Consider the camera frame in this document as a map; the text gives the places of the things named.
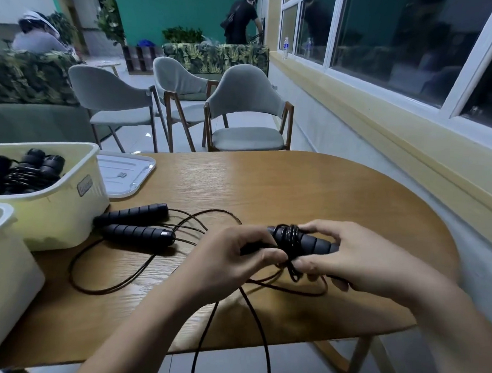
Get dark wooden crate shelf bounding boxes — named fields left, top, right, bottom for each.
left=120, top=44, right=164, bottom=77

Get white plastic bin with label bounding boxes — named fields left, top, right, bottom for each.
left=0, top=138, right=114, bottom=256

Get tall green artificial plant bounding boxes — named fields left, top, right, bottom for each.
left=91, top=0, right=130, bottom=48

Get person's right forearm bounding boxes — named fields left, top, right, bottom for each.
left=404, top=265, right=492, bottom=373

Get black jump rope wound handles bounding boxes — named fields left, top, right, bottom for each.
left=190, top=219, right=343, bottom=373

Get wooden table leg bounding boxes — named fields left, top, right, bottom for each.
left=311, top=332, right=389, bottom=373

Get short leaf print sofa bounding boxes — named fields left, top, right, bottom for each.
left=161, top=39, right=271, bottom=79

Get long leaf print sofa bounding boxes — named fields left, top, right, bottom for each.
left=0, top=47, right=116, bottom=150

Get low green plant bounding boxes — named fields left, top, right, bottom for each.
left=161, top=25, right=206, bottom=45

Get black jump rope loose cord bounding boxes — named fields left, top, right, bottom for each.
left=67, top=198, right=245, bottom=303

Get small round side table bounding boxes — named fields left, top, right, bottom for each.
left=86, top=58, right=122, bottom=79

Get white plastic bin lid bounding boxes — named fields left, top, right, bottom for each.
left=94, top=151, right=157, bottom=201

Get pile of black jump ropes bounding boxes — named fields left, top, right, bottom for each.
left=0, top=147, right=67, bottom=201

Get plain white plastic bin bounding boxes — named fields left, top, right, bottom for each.
left=0, top=203, right=50, bottom=373

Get white framed window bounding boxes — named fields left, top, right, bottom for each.
left=273, top=0, right=492, bottom=145

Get white head-mounted device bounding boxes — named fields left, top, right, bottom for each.
left=18, top=10, right=61, bottom=40

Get grey chair with wooden legs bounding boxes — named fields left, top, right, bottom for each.
left=148, top=56, right=220, bottom=155
left=201, top=62, right=297, bottom=156
left=64, top=63, right=172, bottom=155

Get person's left hand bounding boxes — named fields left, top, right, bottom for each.
left=174, top=221, right=290, bottom=309

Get person's left forearm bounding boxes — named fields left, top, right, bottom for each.
left=75, top=266, right=225, bottom=373

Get person's right hand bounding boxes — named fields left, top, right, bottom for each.
left=293, top=218, right=431, bottom=302

